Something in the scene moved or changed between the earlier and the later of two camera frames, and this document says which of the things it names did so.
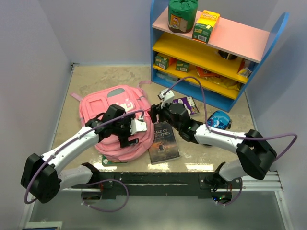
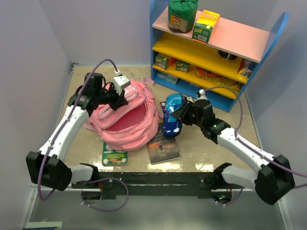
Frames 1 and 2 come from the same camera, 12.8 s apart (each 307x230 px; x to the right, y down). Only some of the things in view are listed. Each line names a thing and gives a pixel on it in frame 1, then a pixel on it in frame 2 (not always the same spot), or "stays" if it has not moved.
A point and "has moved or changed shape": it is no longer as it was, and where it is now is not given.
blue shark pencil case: x=219 y=119 has moved or changed shape
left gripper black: x=124 y=140 -> x=120 y=100
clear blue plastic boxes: x=169 y=77 stays
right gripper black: x=156 y=109 -> x=182 y=112
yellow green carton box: x=205 y=22 stays
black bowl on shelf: x=224 y=54 stays
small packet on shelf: x=245 y=72 stays
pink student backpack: x=133 y=100 has moved or changed shape
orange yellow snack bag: x=218 y=78 stays
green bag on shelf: x=182 y=15 stays
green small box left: x=162 y=62 stays
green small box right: x=183 y=66 stays
